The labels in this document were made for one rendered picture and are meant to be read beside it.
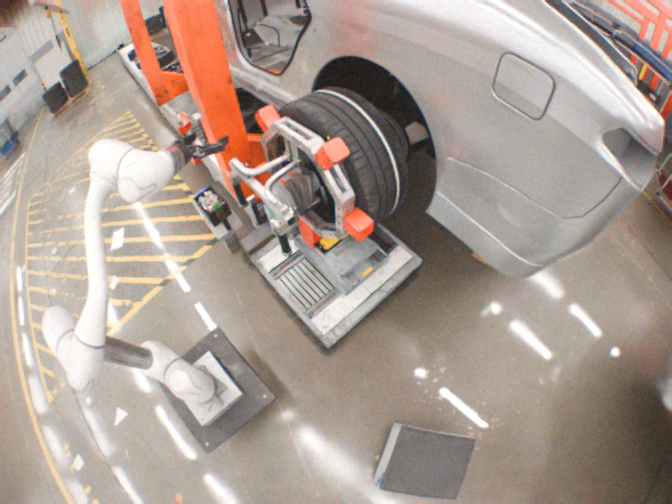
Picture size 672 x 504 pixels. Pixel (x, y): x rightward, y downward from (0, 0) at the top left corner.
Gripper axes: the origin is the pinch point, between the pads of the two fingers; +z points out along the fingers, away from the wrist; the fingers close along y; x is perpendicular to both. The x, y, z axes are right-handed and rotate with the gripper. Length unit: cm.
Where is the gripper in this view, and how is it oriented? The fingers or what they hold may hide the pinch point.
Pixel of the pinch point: (209, 138)
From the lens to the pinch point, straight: 106.1
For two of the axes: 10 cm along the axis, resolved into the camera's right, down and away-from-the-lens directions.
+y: 9.7, 2.2, -0.3
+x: 1.6, -7.8, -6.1
